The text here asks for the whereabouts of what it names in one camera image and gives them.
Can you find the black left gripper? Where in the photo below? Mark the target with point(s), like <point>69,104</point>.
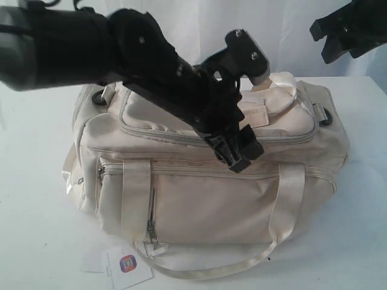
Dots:
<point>176,102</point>

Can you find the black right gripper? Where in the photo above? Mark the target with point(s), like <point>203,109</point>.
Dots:
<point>356,28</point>

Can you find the beige fabric duffel bag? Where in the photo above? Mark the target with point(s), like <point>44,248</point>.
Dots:
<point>149,179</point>

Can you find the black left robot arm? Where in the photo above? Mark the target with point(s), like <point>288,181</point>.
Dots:
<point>43,47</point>

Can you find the white paper hang tag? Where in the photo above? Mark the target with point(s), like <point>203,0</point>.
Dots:
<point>118,262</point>

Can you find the white backdrop curtain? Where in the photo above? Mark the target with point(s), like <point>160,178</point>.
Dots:
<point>196,29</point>

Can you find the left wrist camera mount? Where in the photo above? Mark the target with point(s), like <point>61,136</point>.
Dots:
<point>242,57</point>

